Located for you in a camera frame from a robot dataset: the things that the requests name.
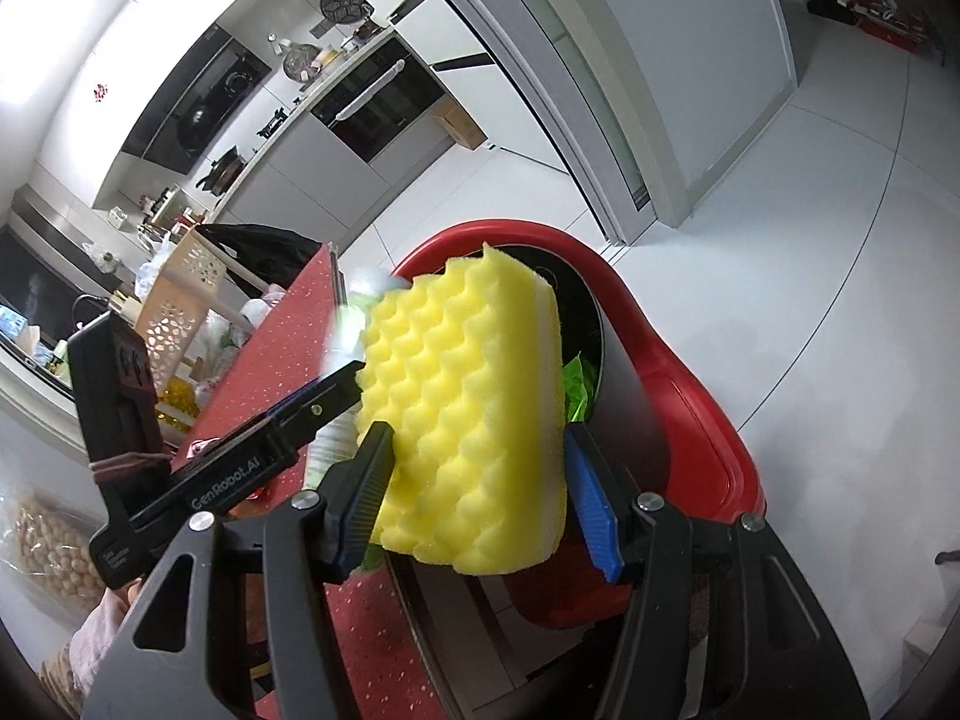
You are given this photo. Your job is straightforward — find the person's left forearm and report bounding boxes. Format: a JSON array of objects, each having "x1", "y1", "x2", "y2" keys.
[{"x1": 37, "y1": 585, "x2": 143, "y2": 720}]

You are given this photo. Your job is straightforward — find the yellow wavy sponge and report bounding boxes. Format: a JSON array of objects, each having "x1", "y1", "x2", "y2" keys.
[{"x1": 358, "y1": 242, "x2": 567, "y2": 577}]

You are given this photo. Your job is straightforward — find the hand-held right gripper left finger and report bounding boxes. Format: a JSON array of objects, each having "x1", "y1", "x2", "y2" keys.
[{"x1": 82, "y1": 421, "x2": 397, "y2": 720}]

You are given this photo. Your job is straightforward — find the black trash bin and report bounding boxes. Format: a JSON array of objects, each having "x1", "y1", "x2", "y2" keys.
[{"x1": 517, "y1": 240, "x2": 674, "y2": 496}]

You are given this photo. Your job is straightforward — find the red plastic chair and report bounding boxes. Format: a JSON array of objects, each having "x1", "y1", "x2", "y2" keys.
[{"x1": 390, "y1": 219, "x2": 767, "y2": 627}]

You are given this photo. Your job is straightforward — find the black wok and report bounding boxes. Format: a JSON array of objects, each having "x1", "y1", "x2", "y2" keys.
[{"x1": 196, "y1": 146, "x2": 245, "y2": 192}]

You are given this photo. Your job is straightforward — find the clear bag of beige balls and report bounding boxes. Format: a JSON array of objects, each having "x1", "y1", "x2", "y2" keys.
[{"x1": 0, "y1": 491, "x2": 106, "y2": 601}]

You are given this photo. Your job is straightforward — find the cardboard box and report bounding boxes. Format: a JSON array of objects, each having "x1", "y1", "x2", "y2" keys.
[{"x1": 427, "y1": 97, "x2": 488, "y2": 151}]

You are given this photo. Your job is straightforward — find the pile of red boxes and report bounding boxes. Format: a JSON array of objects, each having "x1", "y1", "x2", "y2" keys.
[{"x1": 806, "y1": 0, "x2": 931, "y2": 53}]

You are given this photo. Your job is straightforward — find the white upper cabinets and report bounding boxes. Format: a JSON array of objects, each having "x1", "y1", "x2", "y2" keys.
[{"x1": 30, "y1": 0, "x2": 406, "y2": 188}]

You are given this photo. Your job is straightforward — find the wooden chair with flower cutouts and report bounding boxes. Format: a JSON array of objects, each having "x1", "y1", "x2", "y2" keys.
[{"x1": 131, "y1": 223, "x2": 256, "y2": 383}]

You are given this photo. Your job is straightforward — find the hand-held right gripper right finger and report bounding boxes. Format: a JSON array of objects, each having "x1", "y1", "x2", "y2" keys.
[{"x1": 564, "y1": 424, "x2": 875, "y2": 720}]

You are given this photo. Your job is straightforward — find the black built-in oven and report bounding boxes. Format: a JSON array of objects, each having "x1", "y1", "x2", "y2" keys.
[{"x1": 309, "y1": 39, "x2": 445, "y2": 164}]

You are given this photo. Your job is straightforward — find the yellow bag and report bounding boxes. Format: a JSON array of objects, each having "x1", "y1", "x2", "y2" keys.
[{"x1": 156, "y1": 375, "x2": 203, "y2": 432}]

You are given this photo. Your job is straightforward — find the grey sliding door frame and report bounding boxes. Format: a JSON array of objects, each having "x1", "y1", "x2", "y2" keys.
[{"x1": 397, "y1": 0, "x2": 653, "y2": 245}]

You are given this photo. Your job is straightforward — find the bright green snack wrapper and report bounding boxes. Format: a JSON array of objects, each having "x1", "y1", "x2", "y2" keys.
[{"x1": 562, "y1": 351, "x2": 601, "y2": 421}]

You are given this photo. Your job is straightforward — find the clear plastic bag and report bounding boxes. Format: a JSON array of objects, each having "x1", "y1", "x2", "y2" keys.
[{"x1": 135, "y1": 232, "x2": 177, "y2": 297}]

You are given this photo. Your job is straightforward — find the white bottle with green label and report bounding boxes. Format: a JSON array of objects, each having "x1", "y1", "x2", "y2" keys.
[{"x1": 304, "y1": 266, "x2": 412, "y2": 500}]

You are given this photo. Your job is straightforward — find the black range hood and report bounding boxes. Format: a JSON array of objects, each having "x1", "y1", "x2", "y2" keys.
[{"x1": 120, "y1": 24, "x2": 272, "y2": 167}]

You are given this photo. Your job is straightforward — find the white plastic bags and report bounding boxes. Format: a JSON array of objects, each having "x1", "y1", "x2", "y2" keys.
[{"x1": 214, "y1": 292, "x2": 286, "y2": 350}]

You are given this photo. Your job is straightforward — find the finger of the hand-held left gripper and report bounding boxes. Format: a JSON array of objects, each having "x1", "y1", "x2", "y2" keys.
[{"x1": 259, "y1": 360, "x2": 370, "y2": 458}]

